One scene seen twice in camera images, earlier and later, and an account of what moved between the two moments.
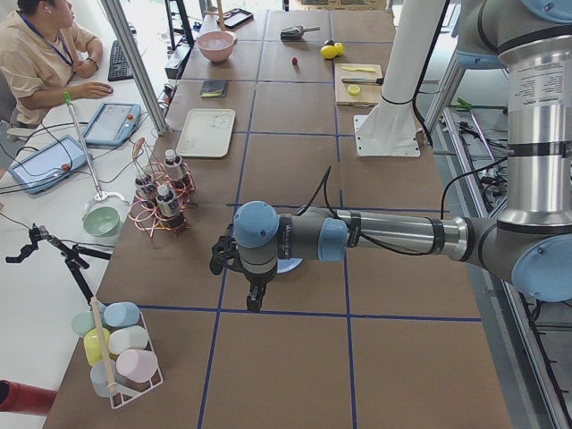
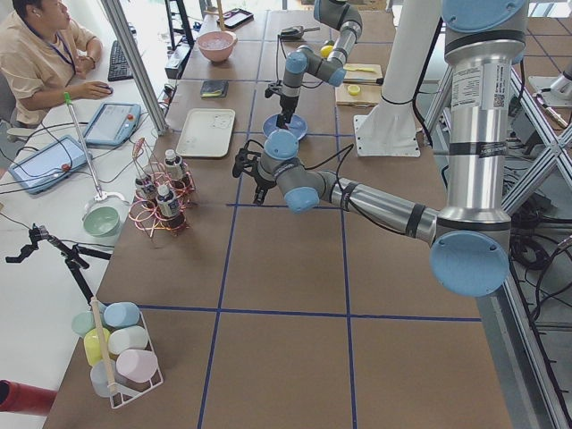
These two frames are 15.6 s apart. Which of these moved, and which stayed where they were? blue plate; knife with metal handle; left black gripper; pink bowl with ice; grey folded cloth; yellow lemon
Moved: left black gripper; blue plate
Stayed: yellow lemon; grey folded cloth; knife with metal handle; pink bowl with ice
